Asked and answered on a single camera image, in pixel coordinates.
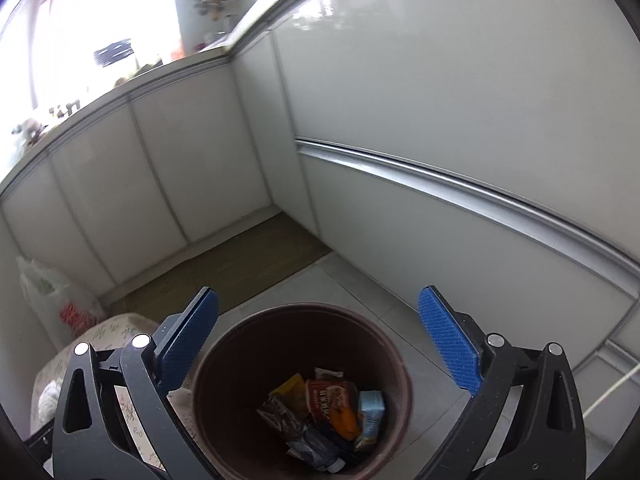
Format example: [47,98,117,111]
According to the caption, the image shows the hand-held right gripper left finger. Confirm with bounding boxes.
[52,286,221,480]

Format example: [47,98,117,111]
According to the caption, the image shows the blue drink carton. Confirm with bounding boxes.
[354,390,386,453]

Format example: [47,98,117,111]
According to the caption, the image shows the yellow snack packet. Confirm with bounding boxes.
[269,373,307,408]

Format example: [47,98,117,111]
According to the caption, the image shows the row of windowsill ornaments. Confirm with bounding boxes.
[12,100,83,146]

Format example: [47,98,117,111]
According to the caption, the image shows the brown trash bin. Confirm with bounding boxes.
[191,302,413,480]

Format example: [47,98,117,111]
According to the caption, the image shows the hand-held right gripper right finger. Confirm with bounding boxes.
[417,285,587,480]

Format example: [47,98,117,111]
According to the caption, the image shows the white kitchen cabinets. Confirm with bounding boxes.
[0,0,640,376]

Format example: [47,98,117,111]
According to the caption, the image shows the red instant noodle cup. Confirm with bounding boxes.
[305,379,358,426]

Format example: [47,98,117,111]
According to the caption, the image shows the white cable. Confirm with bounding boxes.
[582,362,640,418]

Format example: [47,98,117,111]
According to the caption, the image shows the crumpled white tissue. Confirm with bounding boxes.
[37,379,66,423]

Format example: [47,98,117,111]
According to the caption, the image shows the white plastic shopping bag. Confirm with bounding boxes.
[17,256,107,356]

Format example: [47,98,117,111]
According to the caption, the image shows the dark wrapper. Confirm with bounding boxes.
[257,394,313,441]

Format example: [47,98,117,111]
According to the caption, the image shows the dark blue box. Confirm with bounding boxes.
[287,425,351,473]

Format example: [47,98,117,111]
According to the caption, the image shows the brown floor mat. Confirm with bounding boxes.
[110,210,333,318]

